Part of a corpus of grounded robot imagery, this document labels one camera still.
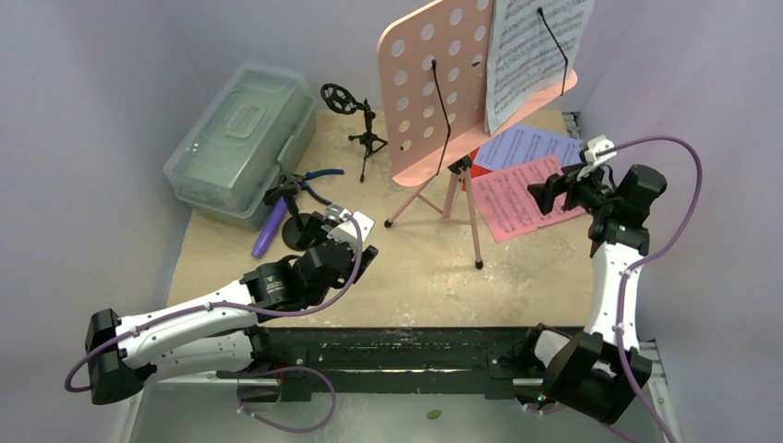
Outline pink sheet music page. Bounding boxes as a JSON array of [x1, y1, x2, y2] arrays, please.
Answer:
[[472, 155, 585, 243]]

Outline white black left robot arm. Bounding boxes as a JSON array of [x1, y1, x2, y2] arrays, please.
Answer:
[[77, 205, 378, 405]]

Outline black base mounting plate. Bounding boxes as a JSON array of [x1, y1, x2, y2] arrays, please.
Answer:
[[236, 327, 545, 403]]

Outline black silver condenser microphone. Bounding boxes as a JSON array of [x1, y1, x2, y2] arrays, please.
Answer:
[[313, 204, 346, 235]]

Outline clear green plastic storage box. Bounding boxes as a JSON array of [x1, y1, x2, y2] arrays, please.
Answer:
[[163, 61, 316, 231]]

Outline blue-handled pliers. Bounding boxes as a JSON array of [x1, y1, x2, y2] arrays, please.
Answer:
[[291, 168, 345, 206]]

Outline aluminium front frame rail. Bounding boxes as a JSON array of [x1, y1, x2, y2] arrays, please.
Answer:
[[112, 342, 682, 442]]

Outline white sheet music page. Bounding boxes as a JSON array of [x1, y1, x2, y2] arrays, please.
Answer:
[[485, 0, 595, 134]]

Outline lavender sheet music page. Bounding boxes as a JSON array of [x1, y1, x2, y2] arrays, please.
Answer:
[[473, 124, 581, 171]]

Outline pink music stand tripod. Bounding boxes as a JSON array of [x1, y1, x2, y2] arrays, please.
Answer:
[[376, 0, 579, 270]]

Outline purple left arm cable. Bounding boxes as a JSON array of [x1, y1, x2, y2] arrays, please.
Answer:
[[64, 213, 364, 434]]

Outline red sheet music page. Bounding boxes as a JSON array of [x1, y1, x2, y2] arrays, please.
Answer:
[[467, 148, 491, 178]]

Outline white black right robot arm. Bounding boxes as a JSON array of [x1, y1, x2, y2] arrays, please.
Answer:
[[518, 165, 668, 425]]

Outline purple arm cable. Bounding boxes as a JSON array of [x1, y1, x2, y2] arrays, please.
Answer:
[[602, 135, 704, 443], [64, 213, 364, 434]]

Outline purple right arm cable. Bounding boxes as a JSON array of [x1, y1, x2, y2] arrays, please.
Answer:
[[602, 135, 704, 443]]

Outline black tripod mic stand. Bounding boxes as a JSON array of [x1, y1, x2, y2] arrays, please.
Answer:
[[319, 82, 390, 184]]

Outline purple toy microphone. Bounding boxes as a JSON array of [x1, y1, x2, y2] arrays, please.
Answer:
[[250, 198, 288, 259]]

